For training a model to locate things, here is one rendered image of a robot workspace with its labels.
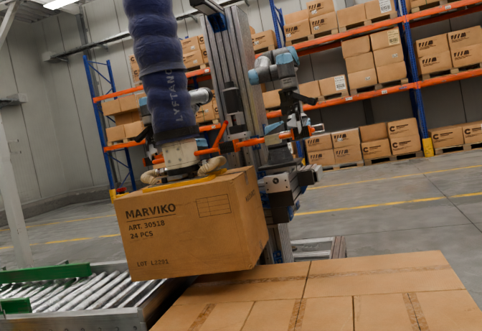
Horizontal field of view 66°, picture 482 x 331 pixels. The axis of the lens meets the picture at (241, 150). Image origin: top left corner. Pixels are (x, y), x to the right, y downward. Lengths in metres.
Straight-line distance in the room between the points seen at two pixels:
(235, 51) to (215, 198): 1.08
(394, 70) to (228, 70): 6.64
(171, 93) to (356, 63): 7.24
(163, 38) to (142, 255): 1.01
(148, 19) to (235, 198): 0.90
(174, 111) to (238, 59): 0.75
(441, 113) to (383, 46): 2.43
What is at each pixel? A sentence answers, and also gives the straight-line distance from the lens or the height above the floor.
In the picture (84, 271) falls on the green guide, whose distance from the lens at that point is 2.60.
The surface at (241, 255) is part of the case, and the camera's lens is 1.65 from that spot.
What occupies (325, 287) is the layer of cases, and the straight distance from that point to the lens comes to 1.69.
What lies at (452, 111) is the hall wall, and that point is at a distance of 10.20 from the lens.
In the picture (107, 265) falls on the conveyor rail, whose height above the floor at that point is 0.59.
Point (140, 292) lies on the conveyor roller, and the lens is 2.10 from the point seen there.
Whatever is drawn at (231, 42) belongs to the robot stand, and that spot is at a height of 1.81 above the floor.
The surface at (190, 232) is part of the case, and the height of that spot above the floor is 0.86.
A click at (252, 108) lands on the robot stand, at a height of 1.38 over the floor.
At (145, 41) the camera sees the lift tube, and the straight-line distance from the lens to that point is 1.81.
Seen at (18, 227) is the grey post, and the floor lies 0.68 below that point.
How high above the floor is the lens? 1.25
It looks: 3 degrees down
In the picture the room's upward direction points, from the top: 11 degrees counter-clockwise
